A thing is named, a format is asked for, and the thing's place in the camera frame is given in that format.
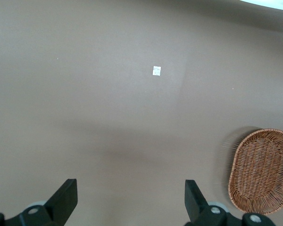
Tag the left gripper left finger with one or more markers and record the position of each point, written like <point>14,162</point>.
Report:
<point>61,207</point>

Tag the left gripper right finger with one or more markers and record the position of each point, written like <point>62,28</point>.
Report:
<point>198,207</point>

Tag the brown oval wicker basket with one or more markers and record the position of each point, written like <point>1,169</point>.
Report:
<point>261,171</point>

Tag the small rectangular tape mark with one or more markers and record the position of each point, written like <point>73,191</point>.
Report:
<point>156,71</point>

